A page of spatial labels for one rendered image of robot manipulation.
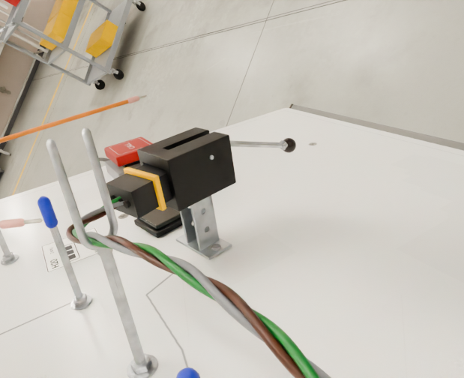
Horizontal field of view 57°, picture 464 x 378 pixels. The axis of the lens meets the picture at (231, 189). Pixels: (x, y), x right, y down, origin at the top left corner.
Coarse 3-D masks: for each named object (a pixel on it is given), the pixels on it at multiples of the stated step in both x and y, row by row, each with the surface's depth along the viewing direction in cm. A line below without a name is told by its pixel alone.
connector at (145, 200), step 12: (144, 168) 31; (156, 168) 30; (120, 180) 29; (132, 180) 29; (144, 180) 29; (120, 192) 28; (132, 192) 27; (144, 192) 28; (168, 192) 30; (132, 204) 28; (144, 204) 28; (156, 204) 29
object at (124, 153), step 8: (120, 144) 52; (128, 144) 51; (136, 144) 51; (144, 144) 50; (112, 152) 49; (120, 152) 49; (128, 152) 48; (136, 152) 49; (112, 160) 49; (120, 160) 48; (128, 160) 48; (136, 160) 49
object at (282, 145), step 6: (234, 144) 35; (240, 144) 35; (246, 144) 35; (252, 144) 36; (258, 144) 36; (264, 144) 37; (270, 144) 37; (276, 144) 38; (282, 144) 39; (210, 156) 31
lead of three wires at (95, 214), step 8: (112, 200) 28; (104, 208) 27; (88, 216) 27; (96, 216) 27; (72, 224) 24; (72, 232) 22; (88, 232) 21; (96, 232) 20; (72, 240) 22; (96, 240) 20
